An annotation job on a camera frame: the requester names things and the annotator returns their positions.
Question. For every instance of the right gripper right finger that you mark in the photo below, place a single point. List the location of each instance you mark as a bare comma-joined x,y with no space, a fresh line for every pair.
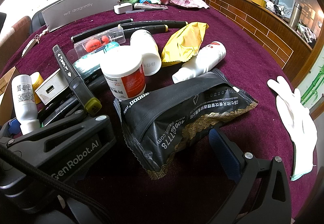
273,199

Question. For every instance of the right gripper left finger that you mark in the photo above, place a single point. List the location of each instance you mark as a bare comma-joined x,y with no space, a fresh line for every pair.
71,150

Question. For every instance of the white pill bottle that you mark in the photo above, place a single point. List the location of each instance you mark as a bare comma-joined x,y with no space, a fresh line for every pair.
24,104

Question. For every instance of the cardboard tray box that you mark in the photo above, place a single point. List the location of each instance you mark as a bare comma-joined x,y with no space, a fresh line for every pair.
6,95

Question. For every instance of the teal white pack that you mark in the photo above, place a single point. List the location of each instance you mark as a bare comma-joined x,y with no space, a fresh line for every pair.
90,63

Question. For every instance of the black gold snack packet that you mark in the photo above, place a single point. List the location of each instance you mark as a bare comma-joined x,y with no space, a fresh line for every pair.
160,123

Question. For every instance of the white bottle green label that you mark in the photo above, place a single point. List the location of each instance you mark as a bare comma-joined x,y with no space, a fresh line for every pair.
145,44

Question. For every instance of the yellow foil packet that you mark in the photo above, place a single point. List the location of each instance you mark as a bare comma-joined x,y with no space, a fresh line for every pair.
184,44

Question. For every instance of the white power adapter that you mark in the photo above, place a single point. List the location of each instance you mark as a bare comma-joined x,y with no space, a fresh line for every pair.
52,87

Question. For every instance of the white cotton glove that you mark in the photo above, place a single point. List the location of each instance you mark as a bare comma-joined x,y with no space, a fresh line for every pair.
299,124

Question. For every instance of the black marker grey cap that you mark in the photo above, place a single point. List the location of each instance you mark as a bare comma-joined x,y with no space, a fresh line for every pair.
99,29

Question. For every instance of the brown armchair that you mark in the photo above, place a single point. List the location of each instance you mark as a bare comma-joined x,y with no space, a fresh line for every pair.
13,38

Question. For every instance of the clear case red items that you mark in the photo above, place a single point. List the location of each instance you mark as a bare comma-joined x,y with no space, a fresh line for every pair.
99,40

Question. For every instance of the black marker yellow cap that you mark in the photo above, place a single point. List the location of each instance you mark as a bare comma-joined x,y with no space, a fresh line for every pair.
151,29

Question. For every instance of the dark red tablecloth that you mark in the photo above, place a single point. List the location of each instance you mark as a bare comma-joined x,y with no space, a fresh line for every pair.
210,149

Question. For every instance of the white bottle red cap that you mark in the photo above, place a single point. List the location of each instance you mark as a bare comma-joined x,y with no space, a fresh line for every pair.
207,58

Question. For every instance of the silver grey long box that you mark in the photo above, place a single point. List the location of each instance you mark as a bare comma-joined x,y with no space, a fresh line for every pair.
64,12

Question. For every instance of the small white charger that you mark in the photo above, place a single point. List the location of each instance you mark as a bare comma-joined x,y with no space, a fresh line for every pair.
122,8

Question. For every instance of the wooden brick-pattern cabinet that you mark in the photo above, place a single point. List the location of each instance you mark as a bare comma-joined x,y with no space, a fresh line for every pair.
283,43

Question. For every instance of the clear pen package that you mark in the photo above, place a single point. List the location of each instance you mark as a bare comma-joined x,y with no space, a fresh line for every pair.
142,7

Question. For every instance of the black marker gold cap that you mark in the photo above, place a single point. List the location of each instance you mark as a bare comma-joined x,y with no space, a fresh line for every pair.
169,23

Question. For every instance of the steel thermos flask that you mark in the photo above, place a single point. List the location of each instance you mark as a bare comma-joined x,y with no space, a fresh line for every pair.
295,15

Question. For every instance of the pink cloth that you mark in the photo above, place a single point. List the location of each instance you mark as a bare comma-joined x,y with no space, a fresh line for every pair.
186,3

